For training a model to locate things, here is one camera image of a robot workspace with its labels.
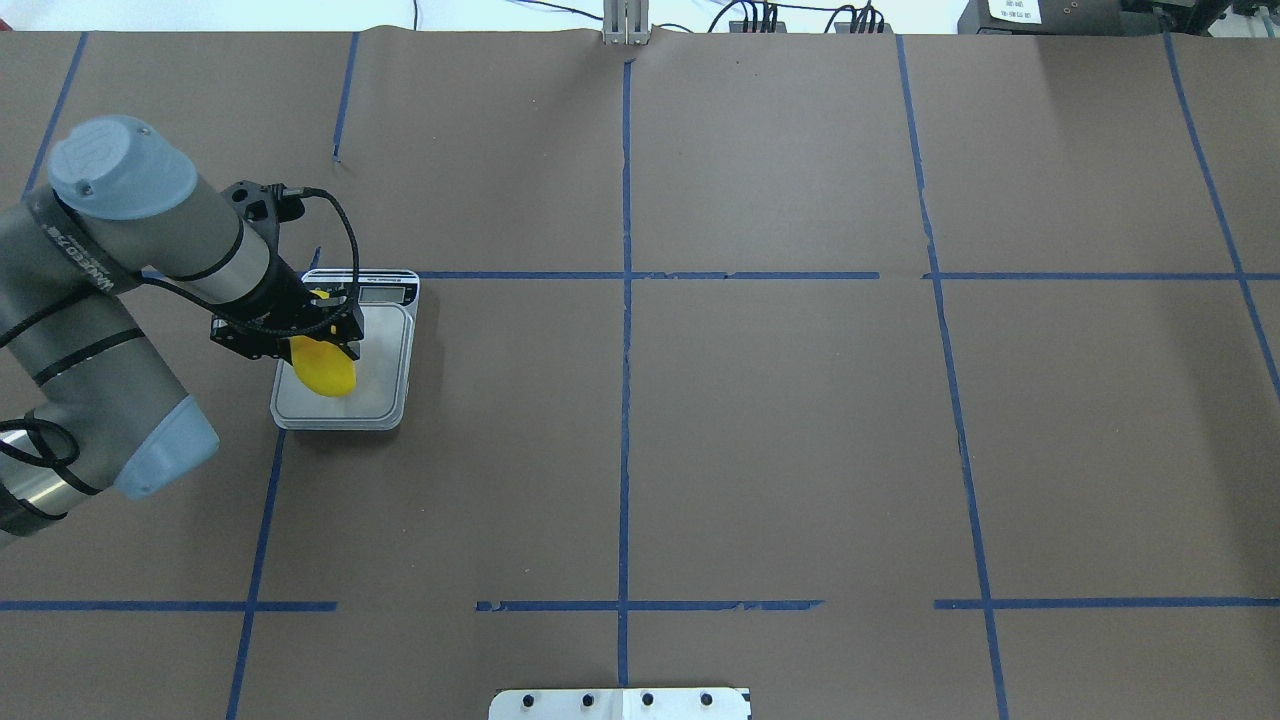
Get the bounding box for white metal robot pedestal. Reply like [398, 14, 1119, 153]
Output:
[488, 687, 753, 719]

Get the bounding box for aluminium profile post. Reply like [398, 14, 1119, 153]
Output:
[602, 0, 652, 46]

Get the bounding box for silver digital kitchen scale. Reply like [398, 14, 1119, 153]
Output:
[270, 269, 420, 432]

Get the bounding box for black cable plugs right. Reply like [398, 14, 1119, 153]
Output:
[824, 1, 892, 35]

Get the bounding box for black cable plugs left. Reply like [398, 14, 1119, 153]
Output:
[708, 1, 782, 35]

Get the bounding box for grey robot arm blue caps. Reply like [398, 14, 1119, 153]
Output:
[1, 115, 365, 544]

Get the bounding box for yellow mango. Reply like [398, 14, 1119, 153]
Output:
[291, 334, 357, 397]

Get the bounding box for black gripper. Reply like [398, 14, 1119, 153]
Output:
[210, 179, 365, 364]

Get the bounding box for black cable plugs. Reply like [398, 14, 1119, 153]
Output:
[708, 1, 782, 35]
[824, 1, 892, 35]

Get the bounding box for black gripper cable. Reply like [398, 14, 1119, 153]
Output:
[0, 186, 361, 521]

